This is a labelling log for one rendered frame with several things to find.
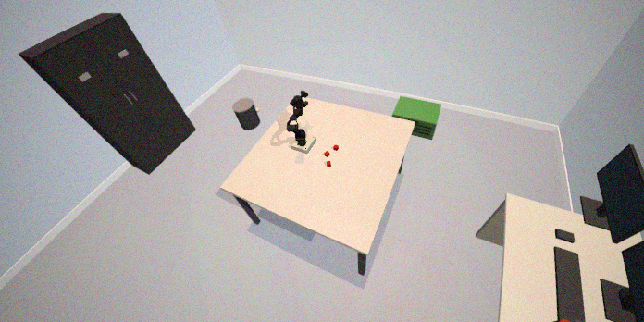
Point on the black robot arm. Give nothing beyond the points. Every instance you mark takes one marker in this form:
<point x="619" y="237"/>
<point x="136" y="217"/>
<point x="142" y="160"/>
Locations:
<point x="298" y="111"/>

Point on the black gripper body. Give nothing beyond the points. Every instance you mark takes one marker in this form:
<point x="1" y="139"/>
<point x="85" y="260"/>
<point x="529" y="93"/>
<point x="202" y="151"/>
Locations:
<point x="303" y="94"/>

